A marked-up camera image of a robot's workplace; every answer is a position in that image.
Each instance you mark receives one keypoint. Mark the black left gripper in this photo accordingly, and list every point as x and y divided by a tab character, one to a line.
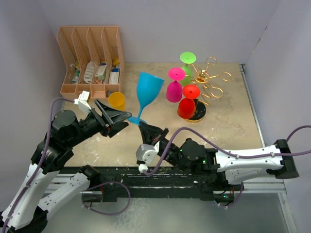
110	116

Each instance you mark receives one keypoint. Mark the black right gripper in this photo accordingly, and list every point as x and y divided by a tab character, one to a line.
148	132

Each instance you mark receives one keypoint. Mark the yellow wine glass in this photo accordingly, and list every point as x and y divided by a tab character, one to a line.
117	100

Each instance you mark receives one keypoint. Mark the blue wine glass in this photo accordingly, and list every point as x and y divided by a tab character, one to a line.
148	88

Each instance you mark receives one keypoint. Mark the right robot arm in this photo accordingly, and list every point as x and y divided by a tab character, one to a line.
236	165

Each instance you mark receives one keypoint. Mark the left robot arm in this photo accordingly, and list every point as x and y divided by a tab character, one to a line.
29	211

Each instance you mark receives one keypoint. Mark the red wine glass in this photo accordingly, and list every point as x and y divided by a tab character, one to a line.
187	106

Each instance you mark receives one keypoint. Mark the pink wine glass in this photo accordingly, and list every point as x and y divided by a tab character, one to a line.
174	89

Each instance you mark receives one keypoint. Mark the green wine glass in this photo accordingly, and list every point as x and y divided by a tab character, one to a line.
188	58

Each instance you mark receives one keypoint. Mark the white blister pack box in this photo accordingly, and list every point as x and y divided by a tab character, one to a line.
114	76

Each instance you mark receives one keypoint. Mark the white medicine box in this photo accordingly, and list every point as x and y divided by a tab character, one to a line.
100	73

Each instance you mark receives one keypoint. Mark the yellow small object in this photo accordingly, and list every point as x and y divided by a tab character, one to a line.
115	62

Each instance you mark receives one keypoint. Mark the peach desk organizer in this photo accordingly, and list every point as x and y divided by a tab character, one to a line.
94	60

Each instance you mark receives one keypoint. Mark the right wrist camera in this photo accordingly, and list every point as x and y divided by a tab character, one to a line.
145	154

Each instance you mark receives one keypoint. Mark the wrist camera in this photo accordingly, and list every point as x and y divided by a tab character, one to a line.
145	154
82	98

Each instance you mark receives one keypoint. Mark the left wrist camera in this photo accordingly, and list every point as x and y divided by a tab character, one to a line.
82	98

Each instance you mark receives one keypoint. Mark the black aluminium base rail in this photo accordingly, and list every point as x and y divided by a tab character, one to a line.
110	183

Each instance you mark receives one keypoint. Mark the gold wire glass rack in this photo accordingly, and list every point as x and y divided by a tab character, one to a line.
201	78

